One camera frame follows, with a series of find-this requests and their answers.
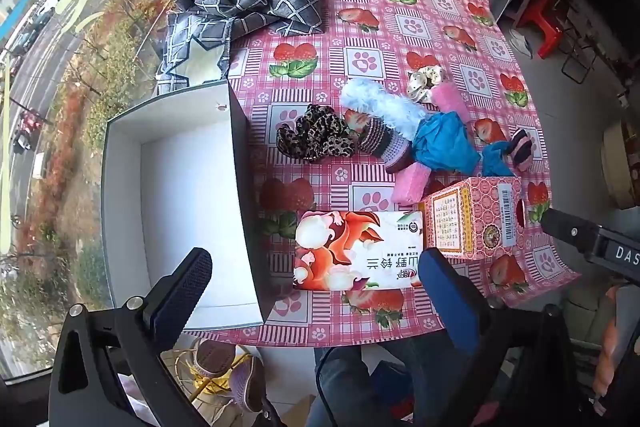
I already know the black metal frame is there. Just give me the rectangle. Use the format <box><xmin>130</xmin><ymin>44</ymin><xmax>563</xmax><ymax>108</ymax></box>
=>
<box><xmin>560</xmin><ymin>27</ymin><xmax>602</xmax><ymax>84</ymax></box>

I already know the person's jeans leg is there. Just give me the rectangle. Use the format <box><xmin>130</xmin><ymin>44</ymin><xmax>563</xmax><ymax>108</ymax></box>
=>
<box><xmin>305</xmin><ymin>339</ymin><xmax>451</xmax><ymax>427</ymax></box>

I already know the pink strawberry print tablecloth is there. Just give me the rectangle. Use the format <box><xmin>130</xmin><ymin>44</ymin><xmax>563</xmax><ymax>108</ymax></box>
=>
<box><xmin>227</xmin><ymin>0</ymin><xmax>583</xmax><ymax>348</ymax></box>

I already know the pink sponge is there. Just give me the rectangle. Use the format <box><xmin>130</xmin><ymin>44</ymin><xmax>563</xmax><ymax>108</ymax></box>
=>
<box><xmin>391</xmin><ymin>163</ymin><xmax>432</xmax><ymax>205</ymax></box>
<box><xmin>431</xmin><ymin>83</ymin><xmax>472</xmax><ymax>124</ymax></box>

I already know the large blue cloth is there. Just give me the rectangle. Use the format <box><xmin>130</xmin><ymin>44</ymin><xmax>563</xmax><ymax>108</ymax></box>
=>
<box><xmin>412</xmin><ymin>112</ymin><xmax>482</xmax><ymax>176</ymax></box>

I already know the white polka dot scrunchie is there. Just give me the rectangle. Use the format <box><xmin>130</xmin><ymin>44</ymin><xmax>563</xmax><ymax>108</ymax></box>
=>
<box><xmin>405</xmin><ymin>66</ymin><xmax>449</xmax><ymax>104</ymax></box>

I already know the dark plaid cloth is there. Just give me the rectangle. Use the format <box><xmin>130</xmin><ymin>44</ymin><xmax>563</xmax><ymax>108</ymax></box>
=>
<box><xmin>155</xmin><ymin>0</ymin><xmax>326</xmax><ymax>95</ymax></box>

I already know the round bamboo tray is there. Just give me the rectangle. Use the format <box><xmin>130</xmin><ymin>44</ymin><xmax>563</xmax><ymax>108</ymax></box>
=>
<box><xmin>602</xmin><ymin>119</ymin><xmax>640</xmax><ymax>210</ymax></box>

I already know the white blue object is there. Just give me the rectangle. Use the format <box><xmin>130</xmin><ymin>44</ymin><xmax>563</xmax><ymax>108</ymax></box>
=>
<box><xmin>509</xmin><ymin>31</ymin><xmax>537</xmax><ymax>58</ymax></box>

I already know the pink patterned carton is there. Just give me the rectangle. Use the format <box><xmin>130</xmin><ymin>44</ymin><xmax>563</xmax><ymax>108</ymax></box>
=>
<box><xmin>421</xmin><ymin>176</ymin><xmax>527</xmax><ymax>261</ymax></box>

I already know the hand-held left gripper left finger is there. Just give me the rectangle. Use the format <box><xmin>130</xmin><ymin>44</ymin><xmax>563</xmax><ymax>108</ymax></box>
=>
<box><xmin>47</xmin><ymin>248</ymin><xmax>213</xmax><ymax>427</ymax></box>

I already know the peach print tissue pack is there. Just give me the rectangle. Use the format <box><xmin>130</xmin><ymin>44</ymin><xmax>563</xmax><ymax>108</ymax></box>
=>
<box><xmin>292</xmin><ymin>209</ymin><xmax>426</xmax><ymax>292</ymax></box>

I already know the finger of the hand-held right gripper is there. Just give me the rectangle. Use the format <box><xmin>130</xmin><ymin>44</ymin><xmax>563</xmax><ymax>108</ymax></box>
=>
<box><xmin>541</xmin><ymin>206</ymin><xmax>640</xmax><ymax>284</ymax></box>

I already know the purple striped knit sock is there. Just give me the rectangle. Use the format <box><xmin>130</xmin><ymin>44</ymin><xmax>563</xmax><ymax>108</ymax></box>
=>
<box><xmin>357</xmin><ymin>117</ymin><xmax>416</xmax><ymax>174</ymax></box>

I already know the small blue cloth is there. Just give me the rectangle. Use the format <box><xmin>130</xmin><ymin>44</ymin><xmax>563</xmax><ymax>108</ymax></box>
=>
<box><xmin>479</xmin><ymin>139</ymin><xmax>516</xmax><ymax>178</ymax></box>

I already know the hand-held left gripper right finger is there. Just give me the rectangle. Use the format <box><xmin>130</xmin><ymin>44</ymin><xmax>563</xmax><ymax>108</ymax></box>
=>
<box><xmin>419</xmin><ymin>248</ymin><xmax>601</xmax><ymax>427</ymax></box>

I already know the red plastic stool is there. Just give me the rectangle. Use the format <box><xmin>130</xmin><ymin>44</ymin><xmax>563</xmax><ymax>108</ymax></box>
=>
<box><xmin>515</xmin><ymin>0</ymin><xmax>569</xmax><ymax>58</ymax></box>

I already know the person's right forearm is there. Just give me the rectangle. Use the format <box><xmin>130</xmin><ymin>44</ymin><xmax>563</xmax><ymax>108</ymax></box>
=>
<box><xmin>594</xmin><ymin>284</ymin><xmax>630</xmax><ymax>400</ymax></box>

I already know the grey cardboard box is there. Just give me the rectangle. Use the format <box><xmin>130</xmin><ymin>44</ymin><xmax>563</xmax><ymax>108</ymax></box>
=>
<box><xmin>100</xmin><ymin>79</ymin><xmax>277</xmax><ymax>331</ymax></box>

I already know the purple knit slipper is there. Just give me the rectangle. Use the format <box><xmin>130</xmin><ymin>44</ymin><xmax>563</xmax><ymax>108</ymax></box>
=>
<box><xmin>227</xmin><ymin>357</ymin><xmax>266</xmax><ymax>409</ymax></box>
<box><xmin>192</xmin><ymin>339</ymin><xmax>238</xmax><ymax>378</ymax></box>

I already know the leopard print scrunchie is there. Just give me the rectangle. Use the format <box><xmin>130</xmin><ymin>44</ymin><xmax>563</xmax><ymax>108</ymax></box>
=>
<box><xmin>276</xmin><ymin>103</ymin><xmax>357</xmax><ymax>162</ymax></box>

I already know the pink dark striped knit piece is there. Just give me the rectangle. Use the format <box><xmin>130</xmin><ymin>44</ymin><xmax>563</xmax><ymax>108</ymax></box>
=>
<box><xmin>509</xmin><ymin>129</ymin><xmax>537</xmax><ymax>171</ymax></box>

